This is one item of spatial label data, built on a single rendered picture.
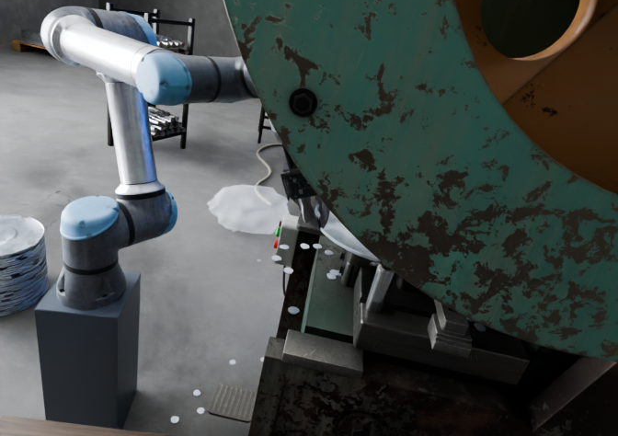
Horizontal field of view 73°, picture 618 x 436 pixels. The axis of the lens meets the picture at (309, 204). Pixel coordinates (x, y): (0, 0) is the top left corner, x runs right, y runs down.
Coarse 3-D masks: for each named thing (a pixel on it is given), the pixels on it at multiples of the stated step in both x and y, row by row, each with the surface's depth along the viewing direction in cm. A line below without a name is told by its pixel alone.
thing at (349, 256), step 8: (312, 200) 95; (296, 224) 84; (304, 224) 84; (312, 232) 83; (320, 232) 83; (344, 256) 95; (352, 256) 87; (344, 264) 92; (352, 264) 88; (360, 264) 87; (368, 264) 87; (344, 272) 89; (352, 272) 88; (344, 280) 90; (352, 280) 89
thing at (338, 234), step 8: (328, 224) 85; (336, 224) 86; (328, 232) 82; (336, 232) 83; (344, 232) 84; (336, 240) 79; (344, 240) 81; (352, 240) 81; (352, 248) 78; (360, 248) 79; (360, 256) 76; (368, 256) 76
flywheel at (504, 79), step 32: (480, 0) 35; (608, 0) 34; (480, 32) 36; (576, 32) 36; (608, 32) 35; (480, 64) 37; (512, 64) 37; (544, 64) 37; (576, 64) 37; (608, 64) 36; (512, 96) 38; (544, 96) 38; (576, 96) 38; (608, 96) 37; (544, 128) 39; (576, 128) 39; (608, 128) 38; (576, 160) 40; (608, 160) 40
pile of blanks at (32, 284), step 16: (16, 256) 140; (32, 256) 146; (0, 272) 139; (16, 272) 142; (32, 272) 148; (0, 288) 141; (16, 288) 145; (32, 288) 150; (0, 304) 144; (16, 304) 148; (32, 304) 153
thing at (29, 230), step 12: (0, 216) 156; (12, 216) 158; (0, 228) 149; (12, 228) 150; (24, 228) 153; (36, 228) 154; (0, 240) 143; (12, 240) 145; (24, 240) 147; (36, 240) 148; (0, 252) 138; (12, 252) 140
